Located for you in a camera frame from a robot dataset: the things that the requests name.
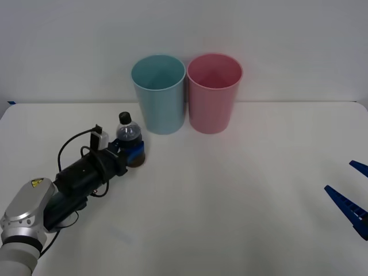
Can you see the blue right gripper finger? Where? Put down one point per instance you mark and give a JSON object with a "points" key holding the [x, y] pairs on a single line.
{"points": [[360, 166], [346, 205]]}

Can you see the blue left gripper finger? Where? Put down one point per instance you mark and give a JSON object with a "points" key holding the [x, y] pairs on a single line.
{"points": [[136, 151], [115, 143]]}

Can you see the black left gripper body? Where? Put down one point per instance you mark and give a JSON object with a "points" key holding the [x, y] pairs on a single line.
{"points": [[112, 165]]}

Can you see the dark drink plastic bottle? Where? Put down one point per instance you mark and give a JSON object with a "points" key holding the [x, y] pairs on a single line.
{"points": [[129, 135]]}

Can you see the silver and black left arm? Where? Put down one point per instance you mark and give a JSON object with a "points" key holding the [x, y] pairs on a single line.
{"points": [[27, 201]]}

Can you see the pale blue plastic bin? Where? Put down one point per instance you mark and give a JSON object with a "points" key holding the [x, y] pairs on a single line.
{"points": [[161, 97]]}

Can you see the pink plastic bin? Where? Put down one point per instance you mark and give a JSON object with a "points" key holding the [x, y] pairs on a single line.
{"points": [[213, 97]]}

